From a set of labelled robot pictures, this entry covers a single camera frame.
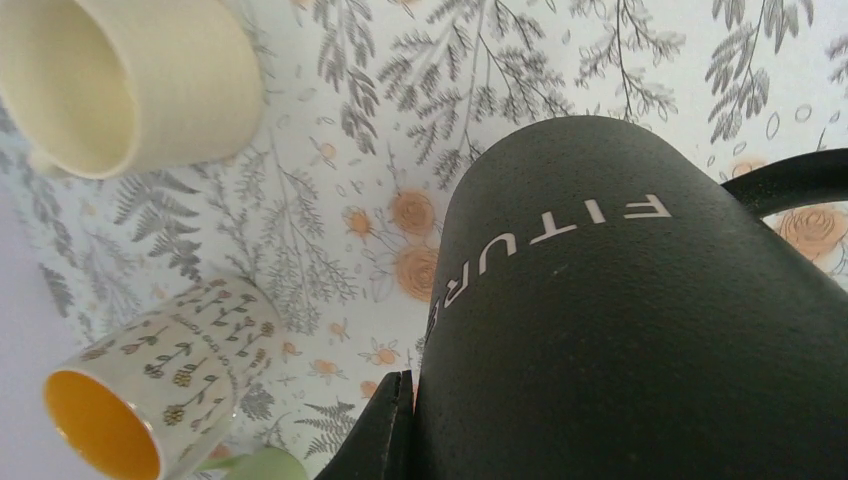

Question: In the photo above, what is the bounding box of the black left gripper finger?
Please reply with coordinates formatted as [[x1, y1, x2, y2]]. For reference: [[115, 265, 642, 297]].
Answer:
[[316, 370, 414, 480]]

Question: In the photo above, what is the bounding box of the light green mug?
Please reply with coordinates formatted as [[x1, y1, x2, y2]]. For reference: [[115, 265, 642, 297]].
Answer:
[[196, 447, 309, 480]]

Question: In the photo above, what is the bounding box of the floral patterned white mug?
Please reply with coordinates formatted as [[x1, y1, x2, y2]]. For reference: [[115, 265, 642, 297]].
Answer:
[[43, 276, 283, 479]]

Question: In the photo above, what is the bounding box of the black mug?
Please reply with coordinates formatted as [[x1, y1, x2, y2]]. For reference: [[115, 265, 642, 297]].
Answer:
[[409, 116, 847, 479]]

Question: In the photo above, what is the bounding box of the cream white mug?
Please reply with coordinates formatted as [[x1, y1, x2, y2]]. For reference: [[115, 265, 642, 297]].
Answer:
[[1, 1, 264, 180]]

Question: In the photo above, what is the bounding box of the floral patterned table mat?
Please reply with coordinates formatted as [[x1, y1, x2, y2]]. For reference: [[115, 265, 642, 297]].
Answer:
[[1, 1, 847, 476]]

